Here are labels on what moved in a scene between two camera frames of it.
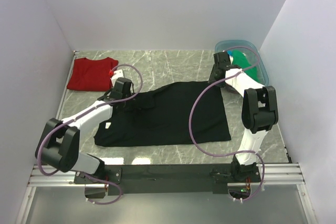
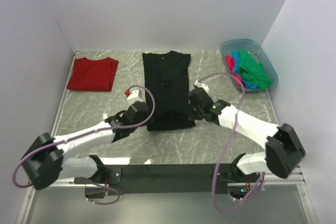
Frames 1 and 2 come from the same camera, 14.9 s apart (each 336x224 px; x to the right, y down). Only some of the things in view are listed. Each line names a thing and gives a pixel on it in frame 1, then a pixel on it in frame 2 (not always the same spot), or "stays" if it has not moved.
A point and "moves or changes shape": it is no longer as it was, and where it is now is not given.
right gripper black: x=211 y=79 -> x=191 y=115
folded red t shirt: x=91 y=75 stays
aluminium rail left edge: x=66 y=83 stays
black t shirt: x=188 y=112 moves or changes shape
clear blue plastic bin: x=245 y=55 moves or changes shape
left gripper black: x=130 y=94 -> x=147 y=115
